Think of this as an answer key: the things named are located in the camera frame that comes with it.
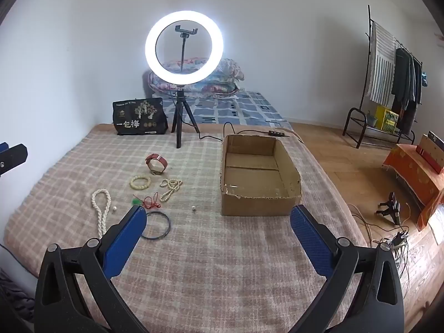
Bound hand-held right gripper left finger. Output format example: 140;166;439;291
34;205;148;333

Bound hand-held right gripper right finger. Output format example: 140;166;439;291
290;205;406;333

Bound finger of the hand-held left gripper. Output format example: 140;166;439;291
0;142;28;177

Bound long pearl necklace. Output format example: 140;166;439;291
91;189;112;240

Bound red string green pendant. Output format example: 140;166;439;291
131;192;162;210

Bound black cord ring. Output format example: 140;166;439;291
140;211;172;240

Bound cream bead bracelet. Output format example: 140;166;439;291
130;175;152;191

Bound short pearl necklace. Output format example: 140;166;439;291
160;178;183;202

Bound cardboard box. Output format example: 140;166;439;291
221;134;302;216

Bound red jewellery pouch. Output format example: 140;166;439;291
145;153;168;176

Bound plaid blanket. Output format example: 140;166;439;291
3;123;368;333

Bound power strip with plugs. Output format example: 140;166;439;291
388;229;410;250

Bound small black floor tripod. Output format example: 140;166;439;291
375;192;402;225

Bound black printed bag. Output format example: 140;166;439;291
112;97;169;137

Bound black clothes rack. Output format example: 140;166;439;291
343;5;425;149

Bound orange cloth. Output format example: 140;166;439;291
382;143;444;231

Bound dark striped cloth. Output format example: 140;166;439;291
0;267;35;325

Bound yellow box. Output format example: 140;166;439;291
375;105;399;133

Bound tan and red box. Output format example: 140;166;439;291
415;131;444;175

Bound blue patterned bed sheet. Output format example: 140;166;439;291
161;90;294;134

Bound folded floral quilt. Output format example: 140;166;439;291
148;57;245;99

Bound striped towel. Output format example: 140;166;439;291
366;21;397;105

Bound dark hanging clothes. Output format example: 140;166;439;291
392;48;423;112

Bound black phone holder pole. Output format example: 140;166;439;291
175;25;198;75

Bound floor cables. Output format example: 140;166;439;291
347;201;417;285

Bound black cable with controller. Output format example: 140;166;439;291
199;121;304;143

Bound white ring light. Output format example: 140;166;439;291
145;11;224;85

